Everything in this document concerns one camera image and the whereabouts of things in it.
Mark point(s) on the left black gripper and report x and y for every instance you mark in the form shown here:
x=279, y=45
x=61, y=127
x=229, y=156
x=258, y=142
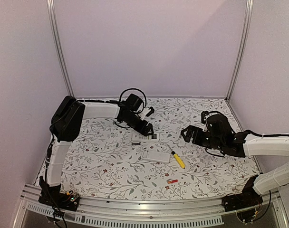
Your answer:
x=140, y=129

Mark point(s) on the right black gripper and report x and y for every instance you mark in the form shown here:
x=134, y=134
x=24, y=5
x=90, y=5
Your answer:
x=195, y=140

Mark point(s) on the white remote with screen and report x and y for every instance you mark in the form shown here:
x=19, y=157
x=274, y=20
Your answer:
x=138, y=138

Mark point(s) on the yellow handled screwdriver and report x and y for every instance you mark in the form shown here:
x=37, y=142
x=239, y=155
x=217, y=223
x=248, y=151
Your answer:
x=177, y=158

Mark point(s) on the plain white remote control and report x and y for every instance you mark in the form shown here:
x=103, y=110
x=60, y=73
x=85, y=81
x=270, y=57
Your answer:
x=155, y=156

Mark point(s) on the red AA battery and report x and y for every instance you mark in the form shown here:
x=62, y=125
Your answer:
x=172, y=181

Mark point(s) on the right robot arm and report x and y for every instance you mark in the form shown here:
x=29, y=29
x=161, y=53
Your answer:
x=218, y=134

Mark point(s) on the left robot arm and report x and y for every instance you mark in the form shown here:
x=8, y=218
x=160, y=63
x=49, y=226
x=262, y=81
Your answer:
x=66, y=124

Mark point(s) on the floral patterned table mat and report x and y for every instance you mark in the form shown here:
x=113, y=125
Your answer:
x=102, y=162

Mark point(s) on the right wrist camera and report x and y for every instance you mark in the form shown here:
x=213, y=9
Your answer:
x=204, y=116

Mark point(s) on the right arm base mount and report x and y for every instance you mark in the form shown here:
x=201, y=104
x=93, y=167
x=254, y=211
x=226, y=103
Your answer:
x=234, y=202

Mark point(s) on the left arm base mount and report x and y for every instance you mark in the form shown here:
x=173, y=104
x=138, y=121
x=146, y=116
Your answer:
x=67, y=201

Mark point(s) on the front aluminium rail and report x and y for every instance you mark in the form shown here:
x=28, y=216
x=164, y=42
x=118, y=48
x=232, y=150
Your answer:
x=197, y=213

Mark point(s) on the right aluminium frame post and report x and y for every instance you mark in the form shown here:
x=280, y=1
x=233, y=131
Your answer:
x=241, y=49

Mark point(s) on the aluminium frame post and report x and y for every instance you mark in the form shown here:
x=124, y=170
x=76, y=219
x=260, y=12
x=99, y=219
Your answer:
x=58, y=46
x=241, y=49

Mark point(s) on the left aluminium frame post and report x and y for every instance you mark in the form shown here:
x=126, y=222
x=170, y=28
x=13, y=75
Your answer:
x=58, y=46

